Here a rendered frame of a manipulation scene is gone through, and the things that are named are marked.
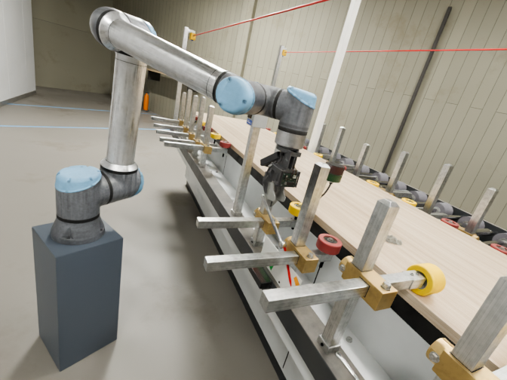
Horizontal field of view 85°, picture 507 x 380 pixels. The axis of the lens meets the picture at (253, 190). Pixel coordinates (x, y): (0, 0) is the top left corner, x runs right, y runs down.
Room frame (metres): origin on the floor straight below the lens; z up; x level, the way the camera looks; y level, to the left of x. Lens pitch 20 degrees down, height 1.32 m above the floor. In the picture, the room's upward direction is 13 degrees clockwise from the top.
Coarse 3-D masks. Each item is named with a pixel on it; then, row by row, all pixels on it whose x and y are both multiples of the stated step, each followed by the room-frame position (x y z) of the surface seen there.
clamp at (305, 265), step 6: (288, 240) 0.82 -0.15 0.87; (288, 246) 0.81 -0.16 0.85; (294, 246) 0.79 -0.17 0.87; (300, 252) 0.76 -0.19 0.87; (306, 252) 0.77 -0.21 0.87; (300, 258) 0.75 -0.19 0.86; (306, 258) 0.74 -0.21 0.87; (294, 264) 0.76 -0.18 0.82; (300, 264) 0.74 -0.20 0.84; (306, 264) 0.73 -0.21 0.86; (312, 264) 0.74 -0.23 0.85; (300, 270) 0.73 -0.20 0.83; (306, 270) 0.73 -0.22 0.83; (312, 270) 0.74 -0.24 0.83
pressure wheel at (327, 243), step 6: (324, 234) 0.85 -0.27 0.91; (330, 234) 0.86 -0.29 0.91; (318, 240) 0.81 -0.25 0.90; (324, 240) 0.81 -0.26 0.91; (330, 240) 0.82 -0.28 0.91; (336, 240) 0.83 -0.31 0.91; (318, 246) 0.80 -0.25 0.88; (324, 246) 0.79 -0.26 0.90; (330, 246) 0.78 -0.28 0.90; (336, 246) 0.79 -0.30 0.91; (324, 252) 0.79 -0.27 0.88; (330, 252) 0.78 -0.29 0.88; (336, 252) 0.79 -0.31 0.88
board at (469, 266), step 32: (224, 128) 2.53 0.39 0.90; (256, 160) 1.66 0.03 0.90; (320, 160) 2.13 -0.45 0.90; (288, 192) 1.22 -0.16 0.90; (352, 192) 1.45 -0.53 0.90; (384, 192) 1.61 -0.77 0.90; (320, 224) 0.99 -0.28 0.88; (352, 224) 1.01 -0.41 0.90; (416, 224) 1.19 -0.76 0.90; (384, 256) 0.81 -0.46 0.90; (416, 256) 0.86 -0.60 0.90; (448, 256) 0.92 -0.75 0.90; (480, 256) 0.99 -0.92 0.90; (448, 288) 0.71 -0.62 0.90; (480, 288) 0.75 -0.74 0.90; (448, 320) 0.56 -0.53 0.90
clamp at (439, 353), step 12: (432, 348) 0.40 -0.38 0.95; (444, 348) 0.39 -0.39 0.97; (432, 360) 0.38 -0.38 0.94; (444, 360) 0.38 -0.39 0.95; (456, 360) 0.37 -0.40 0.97; (444, 372) 0.37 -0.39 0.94; (456, 372) 0.36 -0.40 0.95; (468, 372) 0.35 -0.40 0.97; (480, 372) 0.35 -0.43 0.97; (492, 372) 0.36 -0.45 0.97
